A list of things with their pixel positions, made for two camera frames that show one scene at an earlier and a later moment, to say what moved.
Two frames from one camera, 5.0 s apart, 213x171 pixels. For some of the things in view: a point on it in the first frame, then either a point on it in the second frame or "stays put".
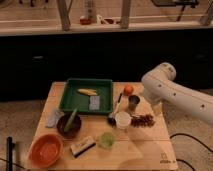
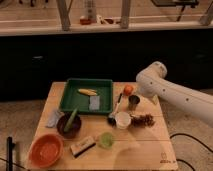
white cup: (123, 120) stays put
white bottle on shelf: (91, 11) stays put
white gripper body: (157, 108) → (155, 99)
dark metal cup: (133, 101) stays put
